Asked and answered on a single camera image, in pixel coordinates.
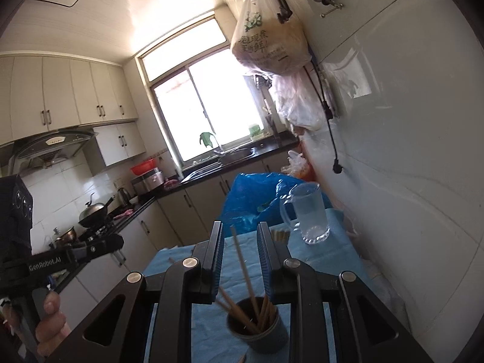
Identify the person's left hand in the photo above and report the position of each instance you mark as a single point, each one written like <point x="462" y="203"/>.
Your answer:
<point x="51" y="321"/>

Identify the blue table cloth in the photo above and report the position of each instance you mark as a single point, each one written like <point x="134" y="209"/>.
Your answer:
<point x="314" y="264"/>

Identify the blue plastic bag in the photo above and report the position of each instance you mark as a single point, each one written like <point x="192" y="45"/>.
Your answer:
<point x="245" y="200"/>

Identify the black wok with lid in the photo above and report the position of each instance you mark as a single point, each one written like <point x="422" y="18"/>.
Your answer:
<point x="92" y="211"/>

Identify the steel sink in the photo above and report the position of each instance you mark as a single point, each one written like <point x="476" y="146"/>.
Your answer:
<point x="234" y="155"/>

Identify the range hood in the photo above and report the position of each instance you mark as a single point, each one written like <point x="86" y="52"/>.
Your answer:
<point x="53" y="145"/>

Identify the bunch of wooden chopsticks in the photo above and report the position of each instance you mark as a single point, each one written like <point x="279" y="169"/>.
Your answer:
<point x="269" y="312"/>

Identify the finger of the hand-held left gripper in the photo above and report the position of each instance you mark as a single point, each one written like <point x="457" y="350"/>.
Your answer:
<point x="98" y="247"/>

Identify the cream cabinets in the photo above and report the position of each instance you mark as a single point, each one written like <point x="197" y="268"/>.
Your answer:
<point x="204" y="204"/>
<point x="60" y="90"/>

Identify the steel countertop appliance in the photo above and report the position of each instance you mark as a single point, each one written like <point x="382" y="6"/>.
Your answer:
<point x="147" y="182"/>

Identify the gas stove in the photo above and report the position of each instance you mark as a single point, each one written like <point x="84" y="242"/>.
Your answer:
<point x="98" y="230"/>

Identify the clear plastic bag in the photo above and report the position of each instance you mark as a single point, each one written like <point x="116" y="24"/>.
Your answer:
<point x="295" y="102"/>

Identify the clear glass pitcher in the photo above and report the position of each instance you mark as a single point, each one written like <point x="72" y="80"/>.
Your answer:
<point x="310" y="215"/>

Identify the black kitchen countertop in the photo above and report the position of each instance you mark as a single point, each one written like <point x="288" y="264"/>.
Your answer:
<point x="196" y="181"/>

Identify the long pink cloth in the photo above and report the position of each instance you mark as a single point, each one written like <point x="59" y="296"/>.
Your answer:
<point x="124" y="214"/>

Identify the green rubber glove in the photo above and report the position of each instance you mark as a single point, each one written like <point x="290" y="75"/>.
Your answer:
<point x="207" y="140"/>

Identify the steel kettle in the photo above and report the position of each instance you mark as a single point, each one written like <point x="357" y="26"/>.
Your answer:
<point x="123" y="196"/>

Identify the cream lower cabinets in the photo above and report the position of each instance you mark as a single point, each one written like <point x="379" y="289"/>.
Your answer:
<point x="204" y="204"/>

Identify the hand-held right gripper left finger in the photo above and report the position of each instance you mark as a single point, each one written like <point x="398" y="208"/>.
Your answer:
<point x="215" y="264"/>

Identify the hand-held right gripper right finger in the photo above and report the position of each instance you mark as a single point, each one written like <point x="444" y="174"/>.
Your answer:
<point x="266" y="268"/>

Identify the kitchen window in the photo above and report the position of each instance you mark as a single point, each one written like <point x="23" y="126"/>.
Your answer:
<point x="189" y="102"/>

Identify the brass pot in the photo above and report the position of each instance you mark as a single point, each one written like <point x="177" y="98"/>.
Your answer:
<point x="65" y="236"/>

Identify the red plastic basin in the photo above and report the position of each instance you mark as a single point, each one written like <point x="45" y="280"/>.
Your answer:
<point x="143" y="167"/>

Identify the printed white plastic bag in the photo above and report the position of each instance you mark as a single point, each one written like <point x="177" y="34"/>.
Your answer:
<point x="264" y="45"/>

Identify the black chopstick holder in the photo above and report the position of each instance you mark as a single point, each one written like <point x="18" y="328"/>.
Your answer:
<point x="272" y="130"/>

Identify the small white plastic bag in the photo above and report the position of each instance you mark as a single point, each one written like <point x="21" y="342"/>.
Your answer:
<point x="297" y="164"/>

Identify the cream upper cabinets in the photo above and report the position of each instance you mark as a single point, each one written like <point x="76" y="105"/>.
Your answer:
<point x="60" y="90"/>

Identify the dark grey utensil cup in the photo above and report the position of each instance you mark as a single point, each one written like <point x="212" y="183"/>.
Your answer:
<point x="272" y="342"/>

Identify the wooden chopstick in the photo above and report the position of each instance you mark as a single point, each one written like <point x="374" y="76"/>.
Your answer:
<point x="242" y="268"/>
<point x="242" y="359"/>

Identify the small pink cloth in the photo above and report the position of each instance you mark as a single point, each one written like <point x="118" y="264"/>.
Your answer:
<point x="171" y="184"/>

